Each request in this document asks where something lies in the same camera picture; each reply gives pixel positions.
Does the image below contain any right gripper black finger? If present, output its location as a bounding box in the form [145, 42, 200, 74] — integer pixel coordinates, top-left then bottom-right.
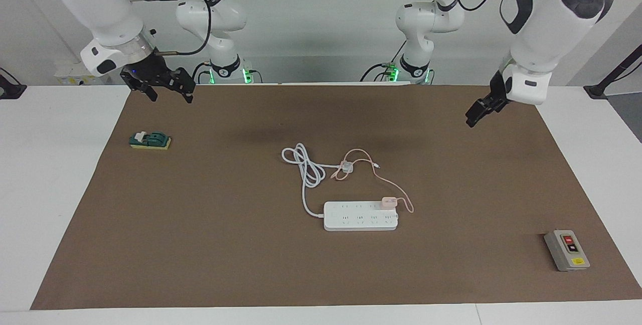
[168, 67, 196, 104]
[122, 75, 159, 103]

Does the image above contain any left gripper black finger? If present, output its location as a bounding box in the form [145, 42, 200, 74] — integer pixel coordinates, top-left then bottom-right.
[483, 95, 510, 116]
[465, 97, 495, 129]

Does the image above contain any pink charging cable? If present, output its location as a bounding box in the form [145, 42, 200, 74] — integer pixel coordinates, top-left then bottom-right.
[331, 148, 415, 215]

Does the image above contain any white box with yellow labels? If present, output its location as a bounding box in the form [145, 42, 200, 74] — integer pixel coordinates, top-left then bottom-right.
[54, 62, 124, 86]

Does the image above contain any white power strip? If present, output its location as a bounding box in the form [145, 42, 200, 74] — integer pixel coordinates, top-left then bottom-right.
[323, 201, 400, 232]

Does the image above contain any brown table mat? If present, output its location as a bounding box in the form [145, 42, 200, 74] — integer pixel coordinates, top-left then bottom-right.
[30, 83, 642, 311]

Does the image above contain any black base cable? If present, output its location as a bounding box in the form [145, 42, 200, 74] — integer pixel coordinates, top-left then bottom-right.
[359, 39, 408, 83]
[192, 62, 212, 85]

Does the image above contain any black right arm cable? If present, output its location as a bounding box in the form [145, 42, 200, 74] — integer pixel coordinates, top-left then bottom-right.
[152, 0, 214, 58]

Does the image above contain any black table clamp mount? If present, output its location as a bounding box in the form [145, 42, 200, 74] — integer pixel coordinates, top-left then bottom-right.
[0, 67, 27, 100]
[583, 43, 642, 100]

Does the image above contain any grey push button switch box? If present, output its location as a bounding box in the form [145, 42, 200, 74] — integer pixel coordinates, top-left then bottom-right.
[543, 229, 591, 272]

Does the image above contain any white power cord with plug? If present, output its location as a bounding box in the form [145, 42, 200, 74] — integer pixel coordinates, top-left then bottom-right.
[281, 143, 355, 218]

